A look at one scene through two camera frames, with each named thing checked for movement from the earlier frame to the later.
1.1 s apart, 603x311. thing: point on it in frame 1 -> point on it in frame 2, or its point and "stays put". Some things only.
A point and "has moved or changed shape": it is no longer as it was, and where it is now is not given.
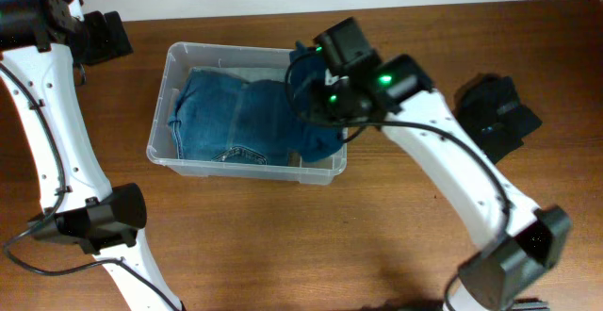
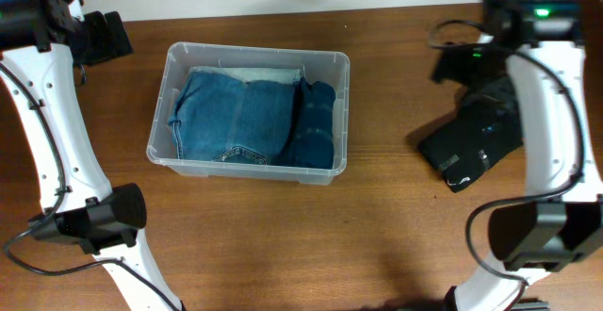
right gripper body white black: (332, 103) -> (469, 67)
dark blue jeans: (220, 117) stays put
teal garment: (316, 141) has moved or changed shape
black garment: (490, 109) stays put
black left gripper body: (101, 40) stays put
